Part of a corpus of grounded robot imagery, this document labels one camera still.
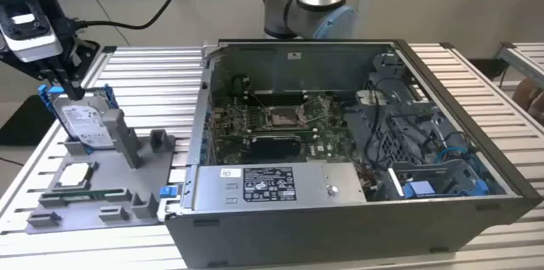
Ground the dark gray PC case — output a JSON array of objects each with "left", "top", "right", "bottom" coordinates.
[{"left": 163, "top": 38, "right": 544, "bottom": 269}]

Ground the black heatsink block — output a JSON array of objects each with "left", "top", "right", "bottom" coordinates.
[{"left": 249, "top": 137, "right": 301, "bottom": 158}]

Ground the brown cardboard box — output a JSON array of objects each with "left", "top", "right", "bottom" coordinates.
[{"left": 511, "top": 78, "right": 544, "bottom": 115}]

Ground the silver CPU chip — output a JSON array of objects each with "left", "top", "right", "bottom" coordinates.
[{"left": 56, "top": 162, "right": 96, "bottom": 188}]

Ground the metal slat side table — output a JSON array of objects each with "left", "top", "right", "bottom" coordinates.
[{"left": 493, "top": 41, "right": 544, "bottom": 85}]

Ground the CPU socket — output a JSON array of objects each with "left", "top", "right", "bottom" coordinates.
[{"left": 264, "top": 105, "right": 308, "bottom": 131}]

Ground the hard disk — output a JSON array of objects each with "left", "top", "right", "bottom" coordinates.
[{"left": 36, "top": 83, "right": 125, "bottom": 157}]

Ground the green RAM stick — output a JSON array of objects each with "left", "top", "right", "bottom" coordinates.
[{"left": 51, "top": 188, "right": 129, "bottom": 199}]

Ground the blue case latch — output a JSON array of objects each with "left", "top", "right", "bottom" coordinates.
[{"left": 156, "top": 185, "right": 177, "bottom": 202}]

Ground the gray metal disk bay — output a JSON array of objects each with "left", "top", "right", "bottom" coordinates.
[{"left": 388, "top": 159, "right": 491, "bottom": 198}]

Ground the black box under side table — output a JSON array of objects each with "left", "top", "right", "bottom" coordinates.
[{"left": 467, "top": 57, "right": 509, "bottom": 82}]

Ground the black RAM slot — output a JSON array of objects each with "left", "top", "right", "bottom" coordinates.
[
  {"left": 253, "top": 97, "right": 308, "bottom": 106},
  {"left": 253, "top": 90, "right": 308, "bottom": 97}
]

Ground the blue wire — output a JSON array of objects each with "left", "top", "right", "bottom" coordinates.
[{"left": 436, "top": 145, "right": 473, "bottom": 169}]

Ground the metal socket cover frame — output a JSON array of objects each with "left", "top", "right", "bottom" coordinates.
[{"left": 296, "top": 96, "right": 333, "bottom": 126}]

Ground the green motherboard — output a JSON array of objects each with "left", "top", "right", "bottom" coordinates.
[{"left": 208, "top": 90, "right": 363, "bottom": 169}]

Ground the gray parts rack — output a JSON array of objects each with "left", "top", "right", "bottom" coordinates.
[{"left": 24, "top": 109, "right": 177, "bottom": 236}]

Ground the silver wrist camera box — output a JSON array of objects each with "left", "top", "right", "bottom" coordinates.
[{"left": 0, "top": 2, "right": 60, "bottom": 63}]

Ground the silver power supply with label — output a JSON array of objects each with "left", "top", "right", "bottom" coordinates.
[{"left": 192, "top": 162, "right": 368, "bottom": 212}]

